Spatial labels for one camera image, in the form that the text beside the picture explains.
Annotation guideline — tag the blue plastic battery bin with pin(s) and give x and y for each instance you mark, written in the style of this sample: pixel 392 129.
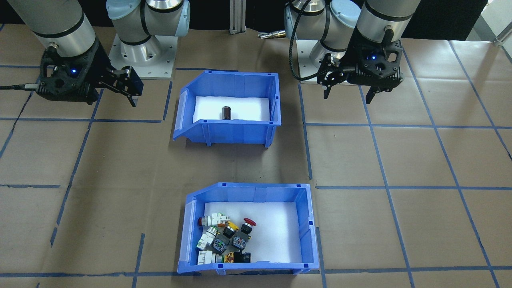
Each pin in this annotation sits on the blue plastic battery bin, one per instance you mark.
pixel 240 134

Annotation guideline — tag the blue plastic button bin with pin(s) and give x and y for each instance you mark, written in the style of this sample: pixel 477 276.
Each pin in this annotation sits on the blue plastic button bin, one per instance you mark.
pixel 256 268

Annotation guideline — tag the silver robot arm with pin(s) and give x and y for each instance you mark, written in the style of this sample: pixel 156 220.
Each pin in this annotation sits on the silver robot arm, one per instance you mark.
pixel 48 24
pixel 384 16

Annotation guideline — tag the white foam battery bin liner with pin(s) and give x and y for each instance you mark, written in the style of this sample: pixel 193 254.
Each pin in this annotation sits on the white foam battery bin liner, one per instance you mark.
pixel 252 108

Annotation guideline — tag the black cylindrical battery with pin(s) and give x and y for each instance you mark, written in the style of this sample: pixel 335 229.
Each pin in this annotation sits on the black cylindrical battery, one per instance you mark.
pixel 227 113

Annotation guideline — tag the silver metal connector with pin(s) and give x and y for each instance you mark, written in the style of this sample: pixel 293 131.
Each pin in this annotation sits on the silver metal connector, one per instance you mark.
pixel 272 35

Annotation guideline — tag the white red-lens pilot lamp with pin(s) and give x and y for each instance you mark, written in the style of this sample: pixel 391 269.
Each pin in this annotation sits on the white red-lens pilot lamp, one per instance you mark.
pixel 214 219

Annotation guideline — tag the white green-lens pilot lamp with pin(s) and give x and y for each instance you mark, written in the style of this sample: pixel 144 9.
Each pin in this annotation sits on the white green-lens pilot lamp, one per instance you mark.
pixel 206 240

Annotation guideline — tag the white foam button bin liner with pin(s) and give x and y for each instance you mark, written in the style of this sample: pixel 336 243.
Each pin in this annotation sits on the white foam button bin liner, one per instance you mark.
pixel 276 236

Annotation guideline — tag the yellow push button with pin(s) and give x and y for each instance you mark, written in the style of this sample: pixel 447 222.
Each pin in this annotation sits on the yellow push button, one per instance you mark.
pixel 221 242

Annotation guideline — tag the white green push button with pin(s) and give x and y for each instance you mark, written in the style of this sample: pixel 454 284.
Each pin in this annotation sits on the white green push button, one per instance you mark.
pixel 206 257

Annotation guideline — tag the red mushroom push button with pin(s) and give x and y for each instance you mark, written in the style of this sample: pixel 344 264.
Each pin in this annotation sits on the red mushroom push button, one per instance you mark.
pixel 241 240

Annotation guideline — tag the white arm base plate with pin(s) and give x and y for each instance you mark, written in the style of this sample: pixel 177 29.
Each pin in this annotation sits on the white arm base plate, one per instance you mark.
pixel 308 68
pixel 164 70

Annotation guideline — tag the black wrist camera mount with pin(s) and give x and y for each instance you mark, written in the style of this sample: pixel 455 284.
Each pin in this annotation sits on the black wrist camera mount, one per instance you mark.
pixel 48 86

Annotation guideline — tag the aluminium frame post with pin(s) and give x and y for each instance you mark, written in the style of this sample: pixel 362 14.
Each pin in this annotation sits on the aluminium frame post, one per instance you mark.
pixel 238 16

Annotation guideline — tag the aluminium frame bar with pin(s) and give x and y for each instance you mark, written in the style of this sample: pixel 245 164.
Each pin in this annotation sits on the aluminium frame bar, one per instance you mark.
pixel 504 40

